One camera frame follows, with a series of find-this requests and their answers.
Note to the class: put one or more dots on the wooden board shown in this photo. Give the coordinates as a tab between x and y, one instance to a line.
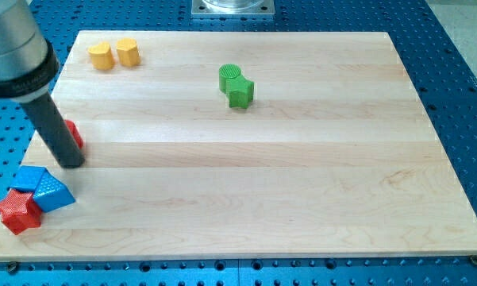
334	157

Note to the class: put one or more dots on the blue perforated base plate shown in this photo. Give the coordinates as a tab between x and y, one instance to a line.
442	78

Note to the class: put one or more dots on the green star block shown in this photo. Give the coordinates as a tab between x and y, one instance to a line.
239	91

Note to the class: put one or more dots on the red star block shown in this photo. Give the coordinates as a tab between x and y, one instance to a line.
19	211

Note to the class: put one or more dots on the blue cube block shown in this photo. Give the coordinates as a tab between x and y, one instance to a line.
28	178

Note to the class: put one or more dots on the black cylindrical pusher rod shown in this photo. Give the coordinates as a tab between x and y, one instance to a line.
50	125

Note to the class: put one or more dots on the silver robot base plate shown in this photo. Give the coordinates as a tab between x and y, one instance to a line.
232	7

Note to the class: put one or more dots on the red circle block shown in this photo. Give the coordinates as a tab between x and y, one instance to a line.
75	133

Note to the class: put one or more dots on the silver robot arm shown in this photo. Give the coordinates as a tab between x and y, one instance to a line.
28	64

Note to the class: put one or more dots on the blue triangle block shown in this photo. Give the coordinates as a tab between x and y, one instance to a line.
52	194

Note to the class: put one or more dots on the green circle block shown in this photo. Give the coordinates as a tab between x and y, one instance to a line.
227	72

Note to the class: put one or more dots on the yellow heart block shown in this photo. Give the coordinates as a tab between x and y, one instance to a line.
101	56

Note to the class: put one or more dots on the yellow hexagon block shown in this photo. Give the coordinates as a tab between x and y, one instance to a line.
128	52

